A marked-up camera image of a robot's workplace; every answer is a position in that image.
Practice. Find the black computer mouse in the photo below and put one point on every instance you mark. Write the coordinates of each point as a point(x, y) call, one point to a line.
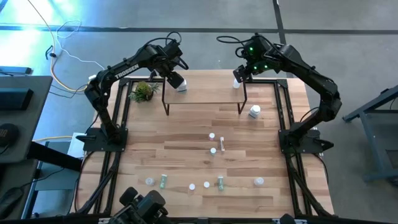
point(9, 199)

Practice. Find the orange pill bottle white cap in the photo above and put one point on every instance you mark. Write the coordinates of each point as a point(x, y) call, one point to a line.
point(206, 184)

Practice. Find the potted green succulent plant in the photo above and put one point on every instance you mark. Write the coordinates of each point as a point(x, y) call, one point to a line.
point(143, 91)

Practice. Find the wooden shelf black metal legs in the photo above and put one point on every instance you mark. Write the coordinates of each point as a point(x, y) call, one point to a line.
point(211, 90)

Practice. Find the green pill bottle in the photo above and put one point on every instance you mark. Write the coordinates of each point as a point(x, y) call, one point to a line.
point(163, 181)
point(220, 183)

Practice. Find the translucent white bottle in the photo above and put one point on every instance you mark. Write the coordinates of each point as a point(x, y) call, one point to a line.
point(236, 84)

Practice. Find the black rectangular case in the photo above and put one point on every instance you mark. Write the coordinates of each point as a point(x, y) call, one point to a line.
point(15, 98)

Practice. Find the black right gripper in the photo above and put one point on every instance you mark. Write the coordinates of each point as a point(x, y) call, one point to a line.
point(242, 74)

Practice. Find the blue-grey metal table frame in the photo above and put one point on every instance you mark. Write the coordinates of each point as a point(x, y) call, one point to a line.
point(370, 143)

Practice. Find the slim white red-striped bottle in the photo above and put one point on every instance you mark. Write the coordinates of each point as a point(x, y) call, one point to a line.
point(222, 143)

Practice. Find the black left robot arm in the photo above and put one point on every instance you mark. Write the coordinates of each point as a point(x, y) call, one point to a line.
point(124, 71)

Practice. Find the large white jar grey label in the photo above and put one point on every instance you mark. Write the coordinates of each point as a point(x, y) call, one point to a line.
point(254, 111)

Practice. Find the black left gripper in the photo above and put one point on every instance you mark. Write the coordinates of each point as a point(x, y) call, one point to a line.
point(174, 79)

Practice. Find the white box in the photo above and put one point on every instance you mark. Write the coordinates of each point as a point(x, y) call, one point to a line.
point(76, 146)

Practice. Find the black round pad red logo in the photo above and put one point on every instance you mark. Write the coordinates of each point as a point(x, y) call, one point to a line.
point(7, 135)

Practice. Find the pink pill bottle white cap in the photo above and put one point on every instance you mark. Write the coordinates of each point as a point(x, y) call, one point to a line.
point(191, 186)
point(211, 136)

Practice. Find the white power adapter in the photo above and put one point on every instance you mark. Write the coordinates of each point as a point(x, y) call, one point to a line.
point(92, 76)

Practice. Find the black flat device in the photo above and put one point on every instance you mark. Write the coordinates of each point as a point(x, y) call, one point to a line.
point(15, 70)

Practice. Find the black desk beam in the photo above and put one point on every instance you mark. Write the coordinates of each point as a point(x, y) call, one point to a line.
point(53, 157)

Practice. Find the teal pill bottle white cap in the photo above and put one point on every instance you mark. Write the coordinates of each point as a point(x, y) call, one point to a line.
point(213, 151)

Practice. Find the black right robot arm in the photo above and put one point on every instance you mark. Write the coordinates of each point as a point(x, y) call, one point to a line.
point(314, 81)

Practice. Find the black aluminium table frame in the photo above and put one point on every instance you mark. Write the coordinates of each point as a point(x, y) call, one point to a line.
point(109, 174)

